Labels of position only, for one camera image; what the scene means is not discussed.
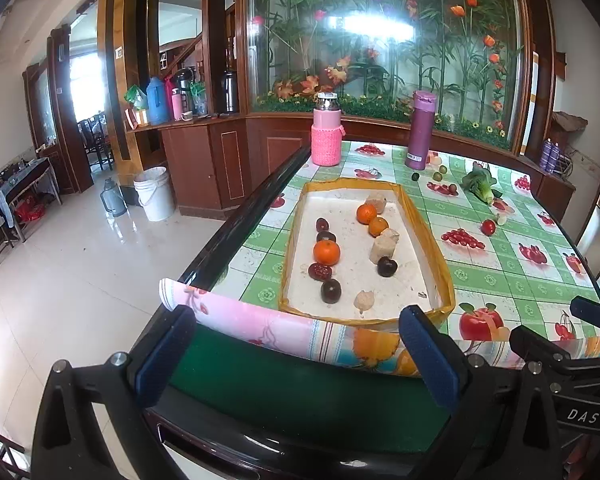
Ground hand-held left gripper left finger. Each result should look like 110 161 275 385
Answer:
30 304 197 480

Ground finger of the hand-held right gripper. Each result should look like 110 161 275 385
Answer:
509 325 578 373
569 296 600 333

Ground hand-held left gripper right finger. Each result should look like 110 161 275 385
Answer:
399 304 563 480

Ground white foam tray yellow tape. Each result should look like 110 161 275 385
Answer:
278 177 456 333

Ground black rimmed table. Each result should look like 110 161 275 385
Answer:
127 145 600 480

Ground white plastic bucket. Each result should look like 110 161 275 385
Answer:
133 166 176 222

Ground grey kettle jug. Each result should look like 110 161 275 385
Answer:
101 177 128 218

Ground green bok choy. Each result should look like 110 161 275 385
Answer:
461 162 503 206

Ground brown crumpled object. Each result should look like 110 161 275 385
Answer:
551 111 588 133

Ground red bag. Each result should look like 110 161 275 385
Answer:
14 195 46 223

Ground cloth covered side table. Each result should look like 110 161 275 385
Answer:
0 156 63 243

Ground dark wooden chairs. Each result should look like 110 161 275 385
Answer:
77 112 115 171

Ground purple flask bottle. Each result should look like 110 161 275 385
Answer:
405 90 437 171

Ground small red box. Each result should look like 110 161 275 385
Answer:
126 107 151 131

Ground pink knitted sleeve flask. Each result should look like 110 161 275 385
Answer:
310 92 346 167

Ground blue thermos jug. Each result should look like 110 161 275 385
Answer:
146 77 170 125

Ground glass with green contents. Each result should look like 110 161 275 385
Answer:
190 81 208 116

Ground green bag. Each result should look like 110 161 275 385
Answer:
124 84 148 111

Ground steel thermos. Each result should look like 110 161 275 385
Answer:
221 71 239 113

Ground black thermos pot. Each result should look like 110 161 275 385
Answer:
174 67 196 111

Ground floral bamboo glass panel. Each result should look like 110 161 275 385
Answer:
245 0 531 151

